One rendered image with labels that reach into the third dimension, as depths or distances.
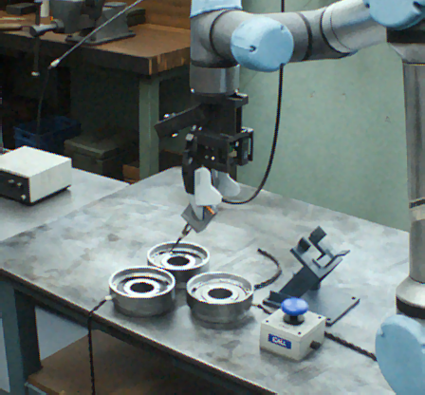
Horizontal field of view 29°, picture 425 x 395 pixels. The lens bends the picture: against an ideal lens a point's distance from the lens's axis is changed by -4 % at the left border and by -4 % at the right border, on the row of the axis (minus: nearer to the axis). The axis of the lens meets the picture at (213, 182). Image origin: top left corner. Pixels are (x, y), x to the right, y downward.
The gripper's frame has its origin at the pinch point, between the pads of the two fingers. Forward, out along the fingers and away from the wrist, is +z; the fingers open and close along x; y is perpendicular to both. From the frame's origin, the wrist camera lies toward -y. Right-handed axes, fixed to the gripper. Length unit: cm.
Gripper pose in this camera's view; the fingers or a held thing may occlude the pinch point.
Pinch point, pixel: (202, 208)
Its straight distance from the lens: 138.1
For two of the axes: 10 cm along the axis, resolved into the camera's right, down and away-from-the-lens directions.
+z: -0.1, 9.3, 3.6
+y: 8.1, 2.2, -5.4
